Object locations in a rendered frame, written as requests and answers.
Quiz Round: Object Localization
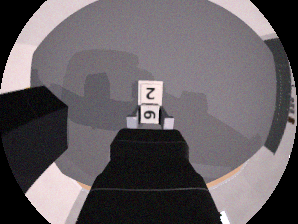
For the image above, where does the white number cube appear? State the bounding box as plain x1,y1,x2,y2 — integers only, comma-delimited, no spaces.
140,103,160,123
140,84,161,104

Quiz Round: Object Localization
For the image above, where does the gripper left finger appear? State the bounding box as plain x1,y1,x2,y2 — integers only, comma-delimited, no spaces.
126,105,141,129

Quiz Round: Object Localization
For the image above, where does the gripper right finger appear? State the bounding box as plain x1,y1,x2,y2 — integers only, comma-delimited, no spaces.
158,106,174,129

